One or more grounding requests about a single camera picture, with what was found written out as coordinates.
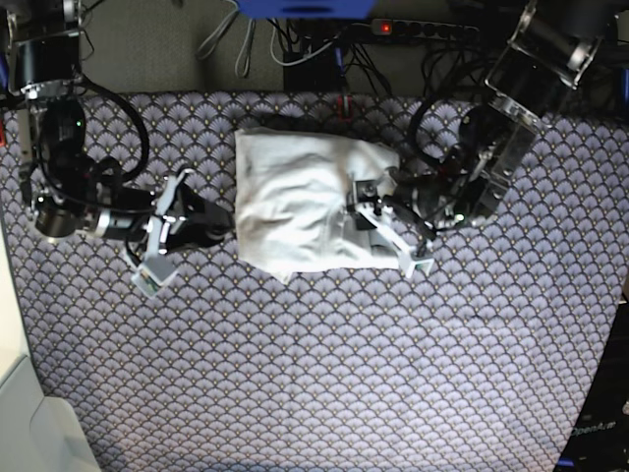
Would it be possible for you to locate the patterned purple table cloth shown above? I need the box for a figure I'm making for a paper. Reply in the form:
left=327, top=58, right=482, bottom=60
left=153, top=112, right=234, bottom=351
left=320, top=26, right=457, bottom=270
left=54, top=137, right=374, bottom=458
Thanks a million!
left=1, top=112, right=628, bottom=471

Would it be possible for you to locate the red table clamp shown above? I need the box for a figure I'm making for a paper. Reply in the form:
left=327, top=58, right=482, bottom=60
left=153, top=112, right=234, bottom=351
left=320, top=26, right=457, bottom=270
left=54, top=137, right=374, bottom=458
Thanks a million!
left=337, top=94, right=353, bottom=122

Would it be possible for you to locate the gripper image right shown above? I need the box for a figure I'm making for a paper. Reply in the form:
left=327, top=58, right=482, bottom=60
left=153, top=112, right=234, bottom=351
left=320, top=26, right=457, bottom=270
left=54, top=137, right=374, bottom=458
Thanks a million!
left=346, top=168, right=457, bottom=278

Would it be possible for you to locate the grey cable bundle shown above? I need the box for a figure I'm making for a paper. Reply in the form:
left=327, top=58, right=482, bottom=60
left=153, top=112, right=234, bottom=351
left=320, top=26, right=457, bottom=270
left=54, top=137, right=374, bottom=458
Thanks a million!
left=196, top=0, right=259, bottom=80

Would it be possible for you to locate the black power strip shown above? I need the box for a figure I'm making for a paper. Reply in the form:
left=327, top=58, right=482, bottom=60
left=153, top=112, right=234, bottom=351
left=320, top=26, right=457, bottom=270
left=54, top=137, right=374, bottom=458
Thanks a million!
left=371, top=19, right=480, bottom=39

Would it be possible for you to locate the white T-shirt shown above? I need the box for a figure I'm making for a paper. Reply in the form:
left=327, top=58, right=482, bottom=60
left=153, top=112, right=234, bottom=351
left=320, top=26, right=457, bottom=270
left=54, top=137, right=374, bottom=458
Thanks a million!
left=235, top=128, right=400, bottom=283

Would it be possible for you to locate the blue box overhead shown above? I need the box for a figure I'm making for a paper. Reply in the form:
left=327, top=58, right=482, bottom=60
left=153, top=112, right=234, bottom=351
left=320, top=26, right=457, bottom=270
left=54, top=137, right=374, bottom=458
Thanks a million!
left=238, top=0, right=375, bottom=20

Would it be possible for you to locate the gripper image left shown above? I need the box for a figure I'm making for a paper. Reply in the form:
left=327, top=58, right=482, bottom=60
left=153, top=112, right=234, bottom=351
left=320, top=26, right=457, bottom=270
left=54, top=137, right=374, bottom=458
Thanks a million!
left=92, top=166, right=234, bottom=298

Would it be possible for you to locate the black case OpenArm label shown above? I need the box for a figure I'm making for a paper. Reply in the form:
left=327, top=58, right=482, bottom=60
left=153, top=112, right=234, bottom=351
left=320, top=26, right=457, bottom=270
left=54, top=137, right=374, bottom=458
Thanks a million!
left=555, top=304, right=628, bottom=471

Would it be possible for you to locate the black box behind table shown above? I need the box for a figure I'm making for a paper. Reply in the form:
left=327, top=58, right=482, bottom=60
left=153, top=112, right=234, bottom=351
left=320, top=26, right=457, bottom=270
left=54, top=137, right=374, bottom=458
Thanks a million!
left=283, top=46, right=347, bottom=92

